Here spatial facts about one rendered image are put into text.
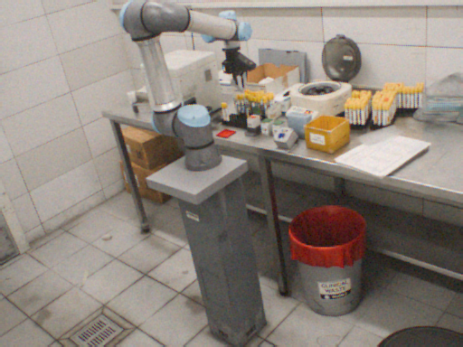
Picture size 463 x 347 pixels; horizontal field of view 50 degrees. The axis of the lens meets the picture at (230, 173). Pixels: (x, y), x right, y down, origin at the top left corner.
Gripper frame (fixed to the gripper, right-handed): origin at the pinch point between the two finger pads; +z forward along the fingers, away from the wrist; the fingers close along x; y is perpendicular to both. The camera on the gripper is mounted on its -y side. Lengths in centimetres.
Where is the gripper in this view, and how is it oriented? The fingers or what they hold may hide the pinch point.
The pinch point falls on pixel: (242, 89)
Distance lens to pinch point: 233.7
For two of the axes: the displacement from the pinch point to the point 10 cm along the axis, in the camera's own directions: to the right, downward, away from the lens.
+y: -7.4, -2.1, 6.4
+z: 1.7, 8.7, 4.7
